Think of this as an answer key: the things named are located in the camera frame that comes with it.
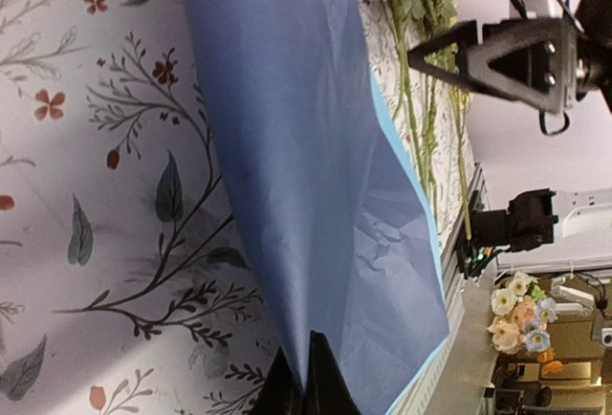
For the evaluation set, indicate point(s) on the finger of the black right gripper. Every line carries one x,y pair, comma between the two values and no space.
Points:
445,56

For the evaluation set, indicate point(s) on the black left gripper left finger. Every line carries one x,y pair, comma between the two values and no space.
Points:
279,394

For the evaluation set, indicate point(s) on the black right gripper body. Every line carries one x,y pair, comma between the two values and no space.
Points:
547,54

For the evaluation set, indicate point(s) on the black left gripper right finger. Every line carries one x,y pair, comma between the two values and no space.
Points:
326,391

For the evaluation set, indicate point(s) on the yellow fake flower stem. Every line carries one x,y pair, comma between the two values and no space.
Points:
460,102

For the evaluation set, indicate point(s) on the blue wrapping paper sheet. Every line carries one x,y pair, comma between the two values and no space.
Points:
337,228

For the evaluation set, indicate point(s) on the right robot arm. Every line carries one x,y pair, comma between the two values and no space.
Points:
543,216

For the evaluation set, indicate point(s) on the background flower bouquet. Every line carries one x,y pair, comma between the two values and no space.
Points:
522,312

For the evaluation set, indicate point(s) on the floral patterned tablecloth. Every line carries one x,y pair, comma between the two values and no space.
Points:
124,286

